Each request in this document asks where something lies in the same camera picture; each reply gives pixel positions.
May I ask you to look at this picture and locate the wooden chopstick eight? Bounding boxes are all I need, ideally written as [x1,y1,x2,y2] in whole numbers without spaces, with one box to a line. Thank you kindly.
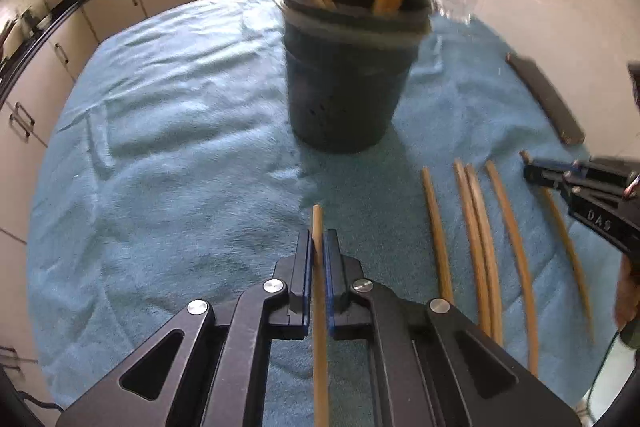
[518,149,597,344]

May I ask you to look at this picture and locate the wooden chopstick four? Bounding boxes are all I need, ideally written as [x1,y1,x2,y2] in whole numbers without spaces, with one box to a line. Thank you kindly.
[421,167,454,303]

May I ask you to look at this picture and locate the wooden chopstick three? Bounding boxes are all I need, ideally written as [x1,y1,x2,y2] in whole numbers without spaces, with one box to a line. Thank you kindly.
[311,205,330,427]

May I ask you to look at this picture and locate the lower kitchen cabinets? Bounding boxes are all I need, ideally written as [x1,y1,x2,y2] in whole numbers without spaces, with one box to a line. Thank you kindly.
[1,0,195,242]

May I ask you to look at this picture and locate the person's right hand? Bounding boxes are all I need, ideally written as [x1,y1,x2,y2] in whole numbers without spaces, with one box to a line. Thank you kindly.
[614,255,640,331]

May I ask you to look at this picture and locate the dark sheathed knife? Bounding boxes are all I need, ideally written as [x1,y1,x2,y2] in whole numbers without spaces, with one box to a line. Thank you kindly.
[506,52,586,146]

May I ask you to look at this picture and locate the wooden chopstick six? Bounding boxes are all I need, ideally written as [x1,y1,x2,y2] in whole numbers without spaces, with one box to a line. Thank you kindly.
[465,164,503,345]

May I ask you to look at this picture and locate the wooden chopstick five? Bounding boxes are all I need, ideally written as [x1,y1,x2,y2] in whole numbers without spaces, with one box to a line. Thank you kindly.
[454,159,491,335]

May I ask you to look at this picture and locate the wooden chopstick seven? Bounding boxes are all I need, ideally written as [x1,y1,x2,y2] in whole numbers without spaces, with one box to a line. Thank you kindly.
[485,160,539,376]

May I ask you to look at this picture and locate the blue towel table cover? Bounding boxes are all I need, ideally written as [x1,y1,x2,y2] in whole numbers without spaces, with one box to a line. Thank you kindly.
[27,0,620,407]

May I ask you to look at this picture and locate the dark green utensil holder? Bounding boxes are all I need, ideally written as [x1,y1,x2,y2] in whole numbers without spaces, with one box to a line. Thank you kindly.
[274,0,432,154]

